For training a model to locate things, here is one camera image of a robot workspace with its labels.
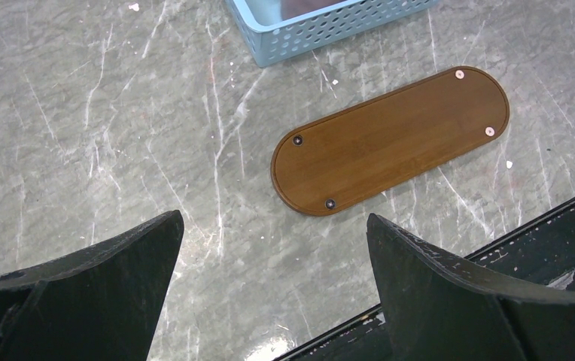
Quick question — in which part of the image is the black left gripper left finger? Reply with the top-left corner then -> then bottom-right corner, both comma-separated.
0,211 -> 184,360

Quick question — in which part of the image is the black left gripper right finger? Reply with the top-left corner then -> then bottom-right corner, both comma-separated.
367,214 -> 575,360

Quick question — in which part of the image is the brown oval wooden tray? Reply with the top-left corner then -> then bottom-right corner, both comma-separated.
270,65 -> 510,217

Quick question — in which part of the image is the light blue plastic basket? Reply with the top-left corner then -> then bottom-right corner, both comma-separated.
226,0 -> 437,68

